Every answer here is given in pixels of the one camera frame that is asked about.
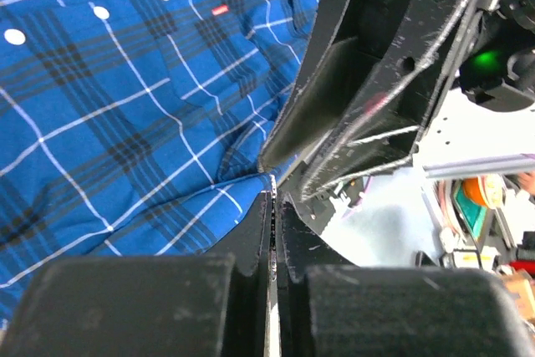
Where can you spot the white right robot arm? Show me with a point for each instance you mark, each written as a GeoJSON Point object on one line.
{"type": "Point", "coordinates": [465, 140]}

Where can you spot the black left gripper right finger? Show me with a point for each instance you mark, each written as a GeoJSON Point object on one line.
{"type": "Point", "coordinates": [330, 307]}

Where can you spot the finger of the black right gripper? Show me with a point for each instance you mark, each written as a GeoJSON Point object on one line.
{"type": "Point", "coordinates": [380, 130]}
{"type": "Point", "coordinates": [349, 38]}

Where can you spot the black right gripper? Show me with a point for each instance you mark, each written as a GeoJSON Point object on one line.
{"type": "Point", "coordinates": [498, 72]}

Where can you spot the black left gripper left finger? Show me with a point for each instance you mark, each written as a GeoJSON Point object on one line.
{"type": "Point", "coordinates": [210, 304]}

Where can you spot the blue plaid shirt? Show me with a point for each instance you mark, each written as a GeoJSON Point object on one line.
{"type": "Point", "coordinates": [133, 127]}

